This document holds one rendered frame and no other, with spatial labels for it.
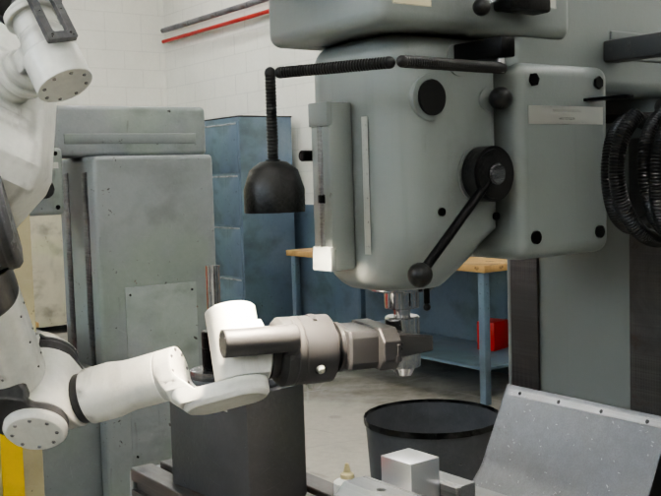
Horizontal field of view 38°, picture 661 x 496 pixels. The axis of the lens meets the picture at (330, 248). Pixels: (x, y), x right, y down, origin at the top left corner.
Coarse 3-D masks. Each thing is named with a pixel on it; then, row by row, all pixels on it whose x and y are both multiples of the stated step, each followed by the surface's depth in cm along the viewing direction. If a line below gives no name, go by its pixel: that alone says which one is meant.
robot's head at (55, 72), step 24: (48, 0) 112; (24, 24) 110; (24, 48) 111; (48, 48) 108; (72, 48) 110; (0, 72) 112; (24, 72) 112; (48, 72) 108; (72, 72) 109; (48, 96) 111; (72, 96) 114
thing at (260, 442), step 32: (192, 416) 161; (224, 416) 154; (256, 416) 151; (288, 416) 155; (192, 448) 161; (224, 448) 154; (256, 448) 151; (288, 448) 155; (192, 480) 162; (224, 480) 155; (256, 480) 151; (288, 480) 156
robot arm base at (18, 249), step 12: (0, 180) 106; (0, 192) 102; (0, 204) 101; (0, 216) 100; (12, 216) 109; (0, 228) 100; (12, 228) 101; (0, 240) 100; (12, 240) 101; (0, 252) 101; (12, 252) 101; (12, 264) 103
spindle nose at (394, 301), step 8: (384, 296) 129; (392, 296) 127; (400, 296) 126; (408, 296) 127; (416, 296) 127; (384, 304) 129; (392, 304) 127; (400, 304) 126; (408, 304) 127; (416, 304) 127
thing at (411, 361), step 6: (402, 330) 127; (408, 330) 127; (414, 330) 127; (414, 354) 127; (420, 354) 129; (402, 360) 127; (408, 360) 127; (414, 360) 128; (420, 360) 129; (402, 366) 127; (408, 366) 127; (414, 366) 128
